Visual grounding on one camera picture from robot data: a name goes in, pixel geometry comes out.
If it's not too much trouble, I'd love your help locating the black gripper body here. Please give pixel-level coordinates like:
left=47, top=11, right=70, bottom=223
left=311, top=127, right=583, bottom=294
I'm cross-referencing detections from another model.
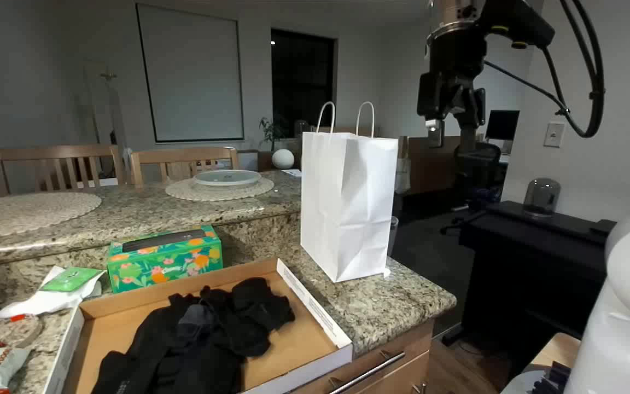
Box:
left=440, top=72, right=485, bottom=150

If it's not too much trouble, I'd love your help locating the black sock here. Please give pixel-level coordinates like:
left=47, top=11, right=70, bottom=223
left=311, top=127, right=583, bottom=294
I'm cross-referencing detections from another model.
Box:
left=169, top=320, right=273, bottom=394
left=213, top=276, right=297, bottom=336
left=91, top=305, right=185, bottom=394
left=155, top=291, right=218, bottom=353

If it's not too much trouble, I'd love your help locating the wooden partition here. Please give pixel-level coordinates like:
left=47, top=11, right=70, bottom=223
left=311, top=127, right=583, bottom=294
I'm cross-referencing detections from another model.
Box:
left=397, top=133, right=476, bottom=197

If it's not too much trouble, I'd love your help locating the black office chair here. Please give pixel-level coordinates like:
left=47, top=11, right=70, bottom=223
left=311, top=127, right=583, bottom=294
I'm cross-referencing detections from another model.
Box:
left=440, top=141, right=508, bottom=236

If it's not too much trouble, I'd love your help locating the computer monitor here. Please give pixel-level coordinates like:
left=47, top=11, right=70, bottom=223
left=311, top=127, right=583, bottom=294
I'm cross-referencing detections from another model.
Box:
left=483, top=108, right=523, bottom=144

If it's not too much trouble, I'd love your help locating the grey metal jar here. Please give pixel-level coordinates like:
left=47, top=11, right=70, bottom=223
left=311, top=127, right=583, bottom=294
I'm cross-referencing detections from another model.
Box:
left=523, top=175, right=562, bottom=215

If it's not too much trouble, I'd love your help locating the black desk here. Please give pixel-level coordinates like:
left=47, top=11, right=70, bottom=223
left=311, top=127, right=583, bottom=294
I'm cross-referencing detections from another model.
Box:
left=457, top=200, right=616, bottom=367

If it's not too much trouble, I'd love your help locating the dark window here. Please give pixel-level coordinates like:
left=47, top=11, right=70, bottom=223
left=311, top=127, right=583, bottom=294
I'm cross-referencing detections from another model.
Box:
left=268, top=27, right=337, bottom=141

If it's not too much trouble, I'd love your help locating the white round vase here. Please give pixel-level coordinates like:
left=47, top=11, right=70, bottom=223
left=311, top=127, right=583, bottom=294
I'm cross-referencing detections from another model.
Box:
left=268, top=146, right=297, bottom=170

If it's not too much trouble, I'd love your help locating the small green plant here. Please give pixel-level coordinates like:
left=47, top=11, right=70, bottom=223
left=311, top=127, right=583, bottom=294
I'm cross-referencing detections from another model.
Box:
left=258, top=114, right=288, bottom=154

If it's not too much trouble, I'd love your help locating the wooden counter cabinet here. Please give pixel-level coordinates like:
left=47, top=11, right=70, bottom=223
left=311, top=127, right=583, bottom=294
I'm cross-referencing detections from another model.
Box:
left=288, top=318, right=437, bottom=394

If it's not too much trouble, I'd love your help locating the wooden platform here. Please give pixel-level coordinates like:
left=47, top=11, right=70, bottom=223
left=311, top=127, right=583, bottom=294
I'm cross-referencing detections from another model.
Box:
left=499, top=330, right=583, bottom=394

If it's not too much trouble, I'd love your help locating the clear glass plate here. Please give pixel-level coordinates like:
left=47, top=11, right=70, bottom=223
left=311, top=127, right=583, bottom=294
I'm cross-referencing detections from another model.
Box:
left=189, top=166, right=262, bottom=190

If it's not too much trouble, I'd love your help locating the shallow cardboard box tray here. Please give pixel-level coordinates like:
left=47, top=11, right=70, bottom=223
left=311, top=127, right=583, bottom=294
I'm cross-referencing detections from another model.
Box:
left=40, top=256, right=353, bottom=394

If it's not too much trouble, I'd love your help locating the white projector screen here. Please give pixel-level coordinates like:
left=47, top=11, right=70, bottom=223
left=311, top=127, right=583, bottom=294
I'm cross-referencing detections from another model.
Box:
left=133, top=3, right=247, bottom=144

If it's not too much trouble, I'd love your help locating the wooden dining chair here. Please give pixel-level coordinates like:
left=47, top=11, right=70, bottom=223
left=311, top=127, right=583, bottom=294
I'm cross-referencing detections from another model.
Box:
left=125, top=144, right=241, bottom=189
left=0, top=142, right=127, bottom=197

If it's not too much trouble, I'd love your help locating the round woven placemat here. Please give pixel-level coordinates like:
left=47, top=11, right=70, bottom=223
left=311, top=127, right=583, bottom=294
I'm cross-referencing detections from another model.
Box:
left=163, top=173, right=276, bottom=203
left=0, top=190, right=105, bottom=245

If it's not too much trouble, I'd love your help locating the green floral tissue box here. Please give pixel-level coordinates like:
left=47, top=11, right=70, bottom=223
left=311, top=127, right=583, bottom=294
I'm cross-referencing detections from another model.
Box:
left=103, top=223, right=228, bottom=295

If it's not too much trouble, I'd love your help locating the coat stand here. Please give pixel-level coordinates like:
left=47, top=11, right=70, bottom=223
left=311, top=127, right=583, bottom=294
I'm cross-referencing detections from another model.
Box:
left=83, top=68, right=125, bottom=150

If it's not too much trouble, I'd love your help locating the white packet with green label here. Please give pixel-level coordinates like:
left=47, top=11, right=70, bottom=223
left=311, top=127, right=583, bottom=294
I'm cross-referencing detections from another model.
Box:
left=0, top=266, right=106, bottom=323

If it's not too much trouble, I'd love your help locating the round clear glass coaster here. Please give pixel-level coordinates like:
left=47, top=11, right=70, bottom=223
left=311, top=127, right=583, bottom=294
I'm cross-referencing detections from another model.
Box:
left=0, top=314, right=45, bottom=350

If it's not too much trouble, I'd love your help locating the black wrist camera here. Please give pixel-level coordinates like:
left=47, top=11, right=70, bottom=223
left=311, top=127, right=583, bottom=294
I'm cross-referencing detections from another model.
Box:
left=416, top=71, right=489, bottom=123

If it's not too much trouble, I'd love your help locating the white wall switch plate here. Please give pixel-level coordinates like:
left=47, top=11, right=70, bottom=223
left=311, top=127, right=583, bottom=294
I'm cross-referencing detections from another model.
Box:
left=543, top=120, right=566, bottom=152

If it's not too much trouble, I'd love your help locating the white paper bag with handles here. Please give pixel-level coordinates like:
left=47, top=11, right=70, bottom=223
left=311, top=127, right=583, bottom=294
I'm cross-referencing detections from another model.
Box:
left=297, top=99, right=399, bottom=285

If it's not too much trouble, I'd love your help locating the metal drawer handle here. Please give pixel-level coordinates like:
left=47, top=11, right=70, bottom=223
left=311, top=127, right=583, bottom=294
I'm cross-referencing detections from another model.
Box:
left=325, top=350, right=408, bottom=394

